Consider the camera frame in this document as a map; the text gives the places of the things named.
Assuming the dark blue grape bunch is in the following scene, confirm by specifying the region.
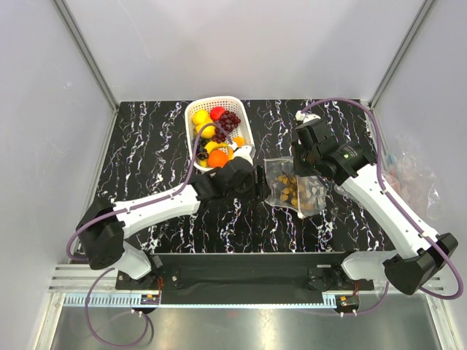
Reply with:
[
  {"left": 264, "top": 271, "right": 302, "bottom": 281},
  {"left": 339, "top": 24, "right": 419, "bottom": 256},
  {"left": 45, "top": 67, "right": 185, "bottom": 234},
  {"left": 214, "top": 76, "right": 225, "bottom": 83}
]
[{"left": 193, "top": 138, "right": 210, "bottom": 161}]

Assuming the white plastic basket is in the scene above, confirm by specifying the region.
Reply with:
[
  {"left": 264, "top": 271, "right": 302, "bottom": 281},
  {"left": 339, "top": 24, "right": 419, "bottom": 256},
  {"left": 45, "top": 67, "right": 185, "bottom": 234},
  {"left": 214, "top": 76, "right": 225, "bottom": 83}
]
[{"left": 185, "top": 96, "right": 255, "bottom": 172}]

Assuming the upper yellow lemon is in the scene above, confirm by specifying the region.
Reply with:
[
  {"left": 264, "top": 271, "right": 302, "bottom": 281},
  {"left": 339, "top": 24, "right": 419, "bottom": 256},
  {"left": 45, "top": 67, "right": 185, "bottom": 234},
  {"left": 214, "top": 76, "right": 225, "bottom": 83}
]
[{"left": 192, "top": 109, "right": 212, "bottom": 126}]

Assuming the connector block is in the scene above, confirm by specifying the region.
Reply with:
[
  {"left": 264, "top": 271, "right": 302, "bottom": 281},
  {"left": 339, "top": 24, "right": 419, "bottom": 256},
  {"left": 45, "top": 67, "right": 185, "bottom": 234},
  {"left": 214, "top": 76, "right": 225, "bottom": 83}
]
[
  {"left": 339, "top": 295, "right": 360, "bottom": 308},
  {"left": 141, "top": 294, "right": 161, "bottom": 306}
]

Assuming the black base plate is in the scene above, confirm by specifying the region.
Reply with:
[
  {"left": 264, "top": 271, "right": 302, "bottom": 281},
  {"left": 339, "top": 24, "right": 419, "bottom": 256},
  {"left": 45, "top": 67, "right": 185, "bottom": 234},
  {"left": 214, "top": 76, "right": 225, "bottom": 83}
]
[{"left": 116, "top": 252, "right": 374, "bottom": 307}]

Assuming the orange yellow mango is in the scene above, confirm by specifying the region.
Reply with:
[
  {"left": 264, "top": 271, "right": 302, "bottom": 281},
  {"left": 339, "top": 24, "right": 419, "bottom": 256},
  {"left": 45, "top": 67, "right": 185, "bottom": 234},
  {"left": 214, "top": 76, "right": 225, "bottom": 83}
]
[{"left": 232, "top": 136, "right": 245, "bottom": 147}]

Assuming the yellow banana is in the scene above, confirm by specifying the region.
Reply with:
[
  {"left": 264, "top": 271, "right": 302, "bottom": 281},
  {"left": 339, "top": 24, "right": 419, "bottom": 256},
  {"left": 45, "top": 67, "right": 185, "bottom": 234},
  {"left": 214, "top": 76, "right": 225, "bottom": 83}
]
[{"left": 204, "top": 141, "right": 229, "bottom": 154}]

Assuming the pile of spare zip bags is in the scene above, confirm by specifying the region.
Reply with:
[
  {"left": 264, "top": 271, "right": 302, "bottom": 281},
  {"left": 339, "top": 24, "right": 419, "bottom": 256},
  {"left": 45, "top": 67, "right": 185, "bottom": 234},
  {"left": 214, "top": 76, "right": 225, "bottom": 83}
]
[{"left": 383, "top": 133, "right": 443, "bottom": 222}]

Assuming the purple red grape bunch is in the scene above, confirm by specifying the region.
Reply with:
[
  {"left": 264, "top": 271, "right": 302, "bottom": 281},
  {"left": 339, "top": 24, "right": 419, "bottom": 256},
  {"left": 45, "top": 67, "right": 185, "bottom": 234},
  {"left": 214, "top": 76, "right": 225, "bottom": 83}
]
[{"left": 212, "top": 110, "right": 241, "bottom": 143}]

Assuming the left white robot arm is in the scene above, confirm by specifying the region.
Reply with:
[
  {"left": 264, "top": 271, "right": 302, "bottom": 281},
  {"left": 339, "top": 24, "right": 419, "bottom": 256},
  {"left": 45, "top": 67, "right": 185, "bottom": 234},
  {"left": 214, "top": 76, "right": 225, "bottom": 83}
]
[{"left": 77, "top": 157, "right": 271, "bottom": 289}]

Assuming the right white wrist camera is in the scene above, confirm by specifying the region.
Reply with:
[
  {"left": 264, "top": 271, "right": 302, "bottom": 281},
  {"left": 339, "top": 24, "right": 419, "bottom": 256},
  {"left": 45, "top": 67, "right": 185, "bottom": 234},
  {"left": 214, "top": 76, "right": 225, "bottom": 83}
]
[{"left": 295, "top": 111, "right": 321, "bottom": 125}]

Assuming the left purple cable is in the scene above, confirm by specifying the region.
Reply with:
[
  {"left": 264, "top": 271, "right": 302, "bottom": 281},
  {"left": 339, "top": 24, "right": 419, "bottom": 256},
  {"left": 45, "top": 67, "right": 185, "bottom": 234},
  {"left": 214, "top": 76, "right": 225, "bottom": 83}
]
[{"left": 65, "top": 122, "right": 240, "bottom": 346}]

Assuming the aluminium frame rail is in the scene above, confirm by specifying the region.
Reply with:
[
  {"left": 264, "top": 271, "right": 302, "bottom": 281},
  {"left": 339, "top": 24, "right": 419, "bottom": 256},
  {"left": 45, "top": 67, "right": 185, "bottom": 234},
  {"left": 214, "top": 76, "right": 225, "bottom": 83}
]
[{"left": 47, "top": 264, "right": 445, "bottom": 296}]

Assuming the right connector block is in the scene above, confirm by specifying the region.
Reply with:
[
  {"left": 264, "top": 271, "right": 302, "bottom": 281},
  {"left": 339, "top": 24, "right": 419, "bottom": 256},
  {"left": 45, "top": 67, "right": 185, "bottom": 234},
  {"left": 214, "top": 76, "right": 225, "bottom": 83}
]
[{"left": 339, "top": 295, "right": 360, "bottom": 308}]

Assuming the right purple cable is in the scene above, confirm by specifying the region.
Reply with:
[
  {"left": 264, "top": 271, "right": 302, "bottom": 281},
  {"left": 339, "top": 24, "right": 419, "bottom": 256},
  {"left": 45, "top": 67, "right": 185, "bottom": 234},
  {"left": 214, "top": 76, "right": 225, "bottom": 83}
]
[{"left": 297, "top": 97, "right": 463, "bottom": 314}]

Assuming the red strawberry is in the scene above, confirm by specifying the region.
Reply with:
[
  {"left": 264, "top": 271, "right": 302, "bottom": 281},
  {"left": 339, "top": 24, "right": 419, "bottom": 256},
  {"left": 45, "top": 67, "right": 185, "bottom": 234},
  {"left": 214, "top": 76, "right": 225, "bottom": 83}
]
[{"left": 209, "top": 106, "right": 225, "bottom": 121}]

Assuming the purple cable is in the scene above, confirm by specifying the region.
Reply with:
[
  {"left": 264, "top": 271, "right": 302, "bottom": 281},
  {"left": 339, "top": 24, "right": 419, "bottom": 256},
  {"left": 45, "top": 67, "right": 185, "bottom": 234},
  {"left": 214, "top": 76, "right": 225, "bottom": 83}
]
[
  {"left": 297, "top": 97, "right": 463, "bottom": 314},
  {"left": 65, "top": 122, "right": 240, "bottom": 346}
]

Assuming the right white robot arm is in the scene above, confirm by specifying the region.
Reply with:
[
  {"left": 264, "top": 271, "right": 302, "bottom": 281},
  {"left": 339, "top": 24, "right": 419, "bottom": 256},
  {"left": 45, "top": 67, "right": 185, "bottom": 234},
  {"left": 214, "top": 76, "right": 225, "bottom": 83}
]
[{"left": 292, "top": 114, "right": 458, "bottom": 295}]

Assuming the left connector block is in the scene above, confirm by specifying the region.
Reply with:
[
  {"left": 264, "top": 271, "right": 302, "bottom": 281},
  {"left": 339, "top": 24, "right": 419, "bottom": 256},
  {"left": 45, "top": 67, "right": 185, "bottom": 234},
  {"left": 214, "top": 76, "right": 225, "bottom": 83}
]
[{"left": 141, "top": 294, "right": 161, "bottom": 306}]

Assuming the orange fruit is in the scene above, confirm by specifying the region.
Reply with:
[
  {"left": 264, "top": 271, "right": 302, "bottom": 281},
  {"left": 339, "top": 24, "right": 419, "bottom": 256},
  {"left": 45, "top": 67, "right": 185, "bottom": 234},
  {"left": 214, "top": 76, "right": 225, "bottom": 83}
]
[{"left": 207, "top": 149, "right": 228, "bottom": 168}]

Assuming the clear dotted zip bag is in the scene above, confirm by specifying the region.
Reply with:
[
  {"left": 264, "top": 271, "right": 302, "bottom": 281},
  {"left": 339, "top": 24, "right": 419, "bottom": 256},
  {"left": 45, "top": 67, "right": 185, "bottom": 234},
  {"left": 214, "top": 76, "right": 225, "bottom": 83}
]
[{"left": 264, "top": 157, "right": 327, "bottom": 219}]

